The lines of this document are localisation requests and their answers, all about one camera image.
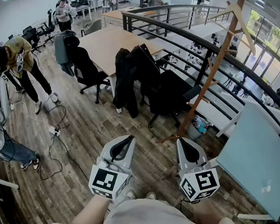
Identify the grey armchair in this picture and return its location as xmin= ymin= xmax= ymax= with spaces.
xmin=79 ymin=18 xmax=104 ymax=37

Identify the person's left shoe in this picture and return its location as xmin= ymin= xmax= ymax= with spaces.
xmin=125 ymin=189 xmax=137 ymax=201

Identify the wooden coat rack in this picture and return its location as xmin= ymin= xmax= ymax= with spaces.
xmin=141 ymin=0 xmax=263 ymax=144

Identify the person's right forearm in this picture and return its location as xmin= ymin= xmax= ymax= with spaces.
xmin=191 ymin=194 xmax=225 ymax=224

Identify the light wooden table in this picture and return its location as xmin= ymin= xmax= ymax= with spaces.
xmin=76 ymin=23 xmax=171 ymax=117

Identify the person's white T-shirt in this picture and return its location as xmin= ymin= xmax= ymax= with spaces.
xmin=31 ymin=190 xmax=240 ymax=224

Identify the black floor cable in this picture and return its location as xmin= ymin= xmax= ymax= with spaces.
xmin=31 ymin=95 xmax=89 ymax=181

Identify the black metal railing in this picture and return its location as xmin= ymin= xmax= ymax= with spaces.
xmin=120 ymin=0 xmax=280 ymax=178

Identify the black headrest office chair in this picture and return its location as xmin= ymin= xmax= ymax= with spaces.
xmin=63 ymin=32 xmax=113 ymax=107

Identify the long wooden table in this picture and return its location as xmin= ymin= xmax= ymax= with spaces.
xmin=100 ymin=3 xmax=158 ymax=24

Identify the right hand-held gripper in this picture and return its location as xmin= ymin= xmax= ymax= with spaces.
xmin=175 ymin=135 xmax=222 ymax=203

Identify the black jacket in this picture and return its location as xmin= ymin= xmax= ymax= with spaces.
xmin=107 ymin=42 xmax=165 ymax=121

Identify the white floor cable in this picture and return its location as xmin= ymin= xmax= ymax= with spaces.
xmin=9 ymin=97 xmax=52 ymax=133

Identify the light blue board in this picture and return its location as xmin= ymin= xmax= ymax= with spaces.
xmin=210 ymin=98 xmax=280 ymax=224

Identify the black swivel chair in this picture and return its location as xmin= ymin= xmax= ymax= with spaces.
xmin=134 ymin=53 xmax=207 ymax=131

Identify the person's left forearm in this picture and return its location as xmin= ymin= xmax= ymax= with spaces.
xmin=68 ymin=193 xmax=114 ymax=224

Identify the grey trash bin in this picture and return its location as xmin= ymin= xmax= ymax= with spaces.
xmin=186 ymin=113 xmax=213 ymax=141

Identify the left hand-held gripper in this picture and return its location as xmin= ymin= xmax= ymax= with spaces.
xmin=84 ymin=134 xmax=142 ymax=203

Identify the white power strip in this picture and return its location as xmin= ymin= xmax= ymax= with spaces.
xmin=48 ymin=124 xmax=62 ymax=137

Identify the small white desk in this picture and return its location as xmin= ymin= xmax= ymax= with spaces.
xmin=72 ymin=4 xmax=93 ymax=22

